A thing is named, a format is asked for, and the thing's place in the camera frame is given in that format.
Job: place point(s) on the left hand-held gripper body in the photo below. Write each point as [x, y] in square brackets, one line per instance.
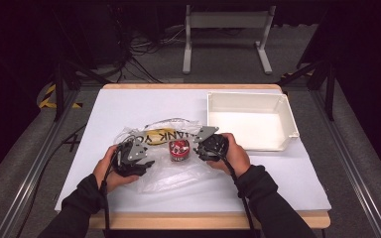
[135, 152]

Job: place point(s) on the white table mat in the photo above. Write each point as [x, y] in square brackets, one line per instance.
[119, 105]

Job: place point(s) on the white metal stand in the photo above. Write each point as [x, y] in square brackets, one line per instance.
[228, 20]

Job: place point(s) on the white plastic bin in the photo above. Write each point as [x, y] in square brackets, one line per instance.
[248, 129]

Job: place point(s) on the black metal stand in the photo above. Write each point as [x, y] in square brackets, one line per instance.
[329, 92]
[59, 89]

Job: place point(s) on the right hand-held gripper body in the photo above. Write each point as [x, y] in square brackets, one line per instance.
[211, 143]

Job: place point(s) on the person's left hand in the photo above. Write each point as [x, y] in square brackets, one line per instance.
[107, 172]

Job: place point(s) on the clear printed plastic bag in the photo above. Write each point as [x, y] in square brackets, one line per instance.
[175, 178]

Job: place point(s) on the red can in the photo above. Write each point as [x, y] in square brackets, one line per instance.
[179, 150]

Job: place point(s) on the person's right hand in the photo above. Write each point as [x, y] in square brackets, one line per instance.
[236, 157]

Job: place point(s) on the aluminium rail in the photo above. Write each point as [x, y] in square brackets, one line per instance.
[350, 158]
[36, 165]

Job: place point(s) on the black yellow hazard tape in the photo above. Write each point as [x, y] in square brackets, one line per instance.
[48, 97]

